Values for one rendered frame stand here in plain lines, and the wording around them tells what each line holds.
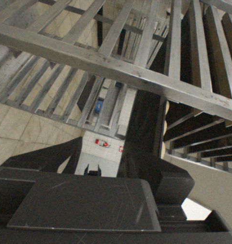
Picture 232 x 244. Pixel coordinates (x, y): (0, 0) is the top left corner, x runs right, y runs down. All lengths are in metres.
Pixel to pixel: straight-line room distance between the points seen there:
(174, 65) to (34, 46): 0.32
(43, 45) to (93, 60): 0.10
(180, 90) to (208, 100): 0.06
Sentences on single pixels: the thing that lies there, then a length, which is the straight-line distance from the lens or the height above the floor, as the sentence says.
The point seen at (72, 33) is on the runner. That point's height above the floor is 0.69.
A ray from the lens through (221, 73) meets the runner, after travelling 0.49.
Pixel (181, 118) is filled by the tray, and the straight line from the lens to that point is 0.38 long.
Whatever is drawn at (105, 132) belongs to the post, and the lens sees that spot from 0.64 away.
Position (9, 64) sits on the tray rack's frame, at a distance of 1.00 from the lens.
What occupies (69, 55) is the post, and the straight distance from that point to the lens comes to 0.26.
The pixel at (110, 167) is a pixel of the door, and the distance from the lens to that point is 4.04.
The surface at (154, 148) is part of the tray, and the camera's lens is 0.26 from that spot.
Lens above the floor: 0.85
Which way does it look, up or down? 2 degrees up
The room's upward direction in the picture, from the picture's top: 107 degrees clockwise
